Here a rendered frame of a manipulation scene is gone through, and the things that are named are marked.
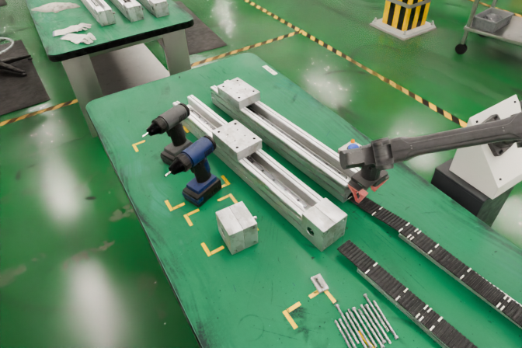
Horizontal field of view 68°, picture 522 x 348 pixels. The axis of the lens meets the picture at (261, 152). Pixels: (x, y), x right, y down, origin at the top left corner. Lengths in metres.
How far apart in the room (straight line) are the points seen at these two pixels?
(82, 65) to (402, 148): 2.10
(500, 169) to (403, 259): 0.47
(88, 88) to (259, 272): 1.94
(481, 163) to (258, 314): 0.87
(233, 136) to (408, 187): 0.64
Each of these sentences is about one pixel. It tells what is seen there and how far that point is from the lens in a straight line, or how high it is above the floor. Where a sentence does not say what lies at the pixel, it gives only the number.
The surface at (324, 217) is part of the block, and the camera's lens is 1.16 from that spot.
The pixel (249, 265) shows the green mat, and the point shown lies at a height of 0.78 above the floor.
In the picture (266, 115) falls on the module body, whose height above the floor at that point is 0.84.
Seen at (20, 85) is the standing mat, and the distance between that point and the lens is 4.13.
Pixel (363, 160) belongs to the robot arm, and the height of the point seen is 1.02.
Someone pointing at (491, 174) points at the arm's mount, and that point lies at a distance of 1.45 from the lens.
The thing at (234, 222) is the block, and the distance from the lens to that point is 1.15.
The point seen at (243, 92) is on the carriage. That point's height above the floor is 0.90.
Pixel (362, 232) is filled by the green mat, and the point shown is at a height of 0.78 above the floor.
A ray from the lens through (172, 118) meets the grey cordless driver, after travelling 1.38.
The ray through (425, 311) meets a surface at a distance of 1.13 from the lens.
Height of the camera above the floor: 1.76
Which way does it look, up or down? 41 degrees down
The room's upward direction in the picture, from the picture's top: 3 degrees counter-clockwise
